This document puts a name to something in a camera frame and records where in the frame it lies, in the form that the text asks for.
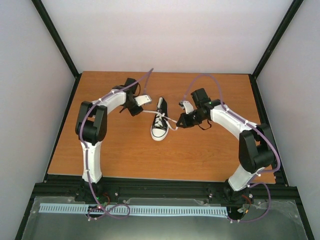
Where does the light blue slotted cable duct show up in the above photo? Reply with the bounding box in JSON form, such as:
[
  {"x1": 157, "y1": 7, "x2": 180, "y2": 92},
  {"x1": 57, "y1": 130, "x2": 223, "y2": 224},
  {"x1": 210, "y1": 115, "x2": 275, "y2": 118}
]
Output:
[{"x1": 38, "y1": 203, "x2": 228, "y2": 218}]

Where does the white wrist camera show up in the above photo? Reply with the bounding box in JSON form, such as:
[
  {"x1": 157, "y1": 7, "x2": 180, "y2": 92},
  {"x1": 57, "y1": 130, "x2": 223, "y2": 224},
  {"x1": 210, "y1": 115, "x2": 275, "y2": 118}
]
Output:
[
  {"x1": 134, "y1": 94, "x2": 152, "y2": 107},
  {"x1": 178, "y1": 100, "x2": 194, "y2": 114}
]

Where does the white shoelace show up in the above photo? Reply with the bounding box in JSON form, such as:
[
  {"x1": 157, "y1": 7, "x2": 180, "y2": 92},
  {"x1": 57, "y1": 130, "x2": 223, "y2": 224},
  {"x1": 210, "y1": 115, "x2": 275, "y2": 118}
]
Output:
[{"x1": 143, "y1": 110, "x2": 178, "y2": 131}]

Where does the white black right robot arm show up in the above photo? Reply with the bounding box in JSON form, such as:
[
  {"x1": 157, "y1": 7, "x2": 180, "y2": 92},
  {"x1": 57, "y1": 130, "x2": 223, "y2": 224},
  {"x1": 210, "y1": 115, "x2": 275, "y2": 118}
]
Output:
[{"x1": 176, "y1": 88, "x2": 278, "y2": 203}]

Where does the clear acrylic cover plate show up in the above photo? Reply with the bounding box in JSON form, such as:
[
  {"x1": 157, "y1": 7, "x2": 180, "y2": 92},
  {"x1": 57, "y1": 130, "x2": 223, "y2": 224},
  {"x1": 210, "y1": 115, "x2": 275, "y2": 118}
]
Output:
[{"x1": 21, "y1": 197, "x2": 307, "y2": 240}]

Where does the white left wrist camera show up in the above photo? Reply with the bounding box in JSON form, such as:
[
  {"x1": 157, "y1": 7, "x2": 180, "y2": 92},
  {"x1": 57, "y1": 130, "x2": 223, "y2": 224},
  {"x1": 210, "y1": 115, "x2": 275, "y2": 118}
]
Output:
[{"x1": 134, "y1": 94, "x2": 152, "y2": 107}]

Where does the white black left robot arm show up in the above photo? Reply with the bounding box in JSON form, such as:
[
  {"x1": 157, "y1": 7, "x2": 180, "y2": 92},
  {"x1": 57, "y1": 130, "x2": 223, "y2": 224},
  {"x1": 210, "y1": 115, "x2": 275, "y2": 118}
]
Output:
[{"x1": 75, "y1": 78, "x2": 143, "y2": 202}]

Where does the black white canvas sneaker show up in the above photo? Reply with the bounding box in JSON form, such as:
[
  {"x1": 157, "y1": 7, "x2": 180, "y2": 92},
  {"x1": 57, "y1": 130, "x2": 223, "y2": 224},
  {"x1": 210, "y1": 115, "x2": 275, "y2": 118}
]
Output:
[{"x1": 150, "y1": 97, "x2": 169, "y2": 142}]

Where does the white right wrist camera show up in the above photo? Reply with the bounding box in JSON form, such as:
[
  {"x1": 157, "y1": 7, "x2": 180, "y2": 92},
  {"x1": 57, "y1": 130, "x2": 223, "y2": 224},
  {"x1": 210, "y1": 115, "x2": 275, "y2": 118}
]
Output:
[{"x1": 178, "y1": 100, "x2": 194, "y2": 114}]

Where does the black aluminium frame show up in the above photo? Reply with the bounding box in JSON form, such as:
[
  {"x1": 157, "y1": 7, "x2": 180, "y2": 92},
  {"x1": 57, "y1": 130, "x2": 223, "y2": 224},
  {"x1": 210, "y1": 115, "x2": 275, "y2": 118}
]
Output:
[{"x1": 15, "y1": 0, "x2": 314, "y2": 240}]

